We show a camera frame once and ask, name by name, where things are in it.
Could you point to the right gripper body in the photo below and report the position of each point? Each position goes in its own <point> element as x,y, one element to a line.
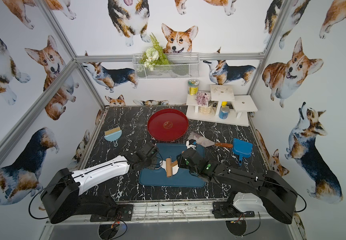
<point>183,160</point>

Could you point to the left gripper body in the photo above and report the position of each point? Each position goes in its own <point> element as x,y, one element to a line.
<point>154,157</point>

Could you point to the round metal cutter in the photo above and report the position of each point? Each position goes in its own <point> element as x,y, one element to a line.
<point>158,162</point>

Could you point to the wooden double roller pin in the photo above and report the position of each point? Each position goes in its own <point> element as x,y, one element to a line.
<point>169,160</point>

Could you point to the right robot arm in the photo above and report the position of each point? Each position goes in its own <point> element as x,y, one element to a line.
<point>278,197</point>

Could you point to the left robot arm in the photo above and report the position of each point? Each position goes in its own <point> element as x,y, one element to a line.
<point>64,196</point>

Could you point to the white dough piece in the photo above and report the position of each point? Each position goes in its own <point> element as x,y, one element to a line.
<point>171,169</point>

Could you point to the metal dough scraper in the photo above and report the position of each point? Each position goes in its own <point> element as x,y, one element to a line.
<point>200,140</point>

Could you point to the teal plastic tray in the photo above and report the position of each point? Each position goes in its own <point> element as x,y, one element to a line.
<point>158,178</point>

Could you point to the red round tray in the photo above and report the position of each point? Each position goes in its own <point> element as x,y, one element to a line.
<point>168,125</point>

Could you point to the light blue hand brush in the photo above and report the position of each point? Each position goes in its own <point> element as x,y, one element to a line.
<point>113,135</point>

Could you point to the blue can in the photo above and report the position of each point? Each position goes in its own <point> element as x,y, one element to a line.
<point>224,112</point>

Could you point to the pink flower decoration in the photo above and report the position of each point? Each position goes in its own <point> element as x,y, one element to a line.
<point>203,98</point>

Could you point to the yellow bottle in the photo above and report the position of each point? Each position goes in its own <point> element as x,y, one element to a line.
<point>223,103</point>

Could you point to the white tiered shelf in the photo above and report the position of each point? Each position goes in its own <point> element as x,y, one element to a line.
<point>230,109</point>

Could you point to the yellow sunflower seed can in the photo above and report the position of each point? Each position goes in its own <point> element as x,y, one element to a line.
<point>193,87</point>

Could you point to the artificial green white flowers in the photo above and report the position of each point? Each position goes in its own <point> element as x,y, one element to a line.
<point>154,56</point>

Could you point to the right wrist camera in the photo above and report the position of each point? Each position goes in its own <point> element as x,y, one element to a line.
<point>191,144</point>

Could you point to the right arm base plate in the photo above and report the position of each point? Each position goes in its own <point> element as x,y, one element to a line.
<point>225,210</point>

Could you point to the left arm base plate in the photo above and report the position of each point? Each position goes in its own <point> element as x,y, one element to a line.
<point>122,212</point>

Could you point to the white wire wall basket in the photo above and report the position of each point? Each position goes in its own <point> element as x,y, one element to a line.
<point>183,66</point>

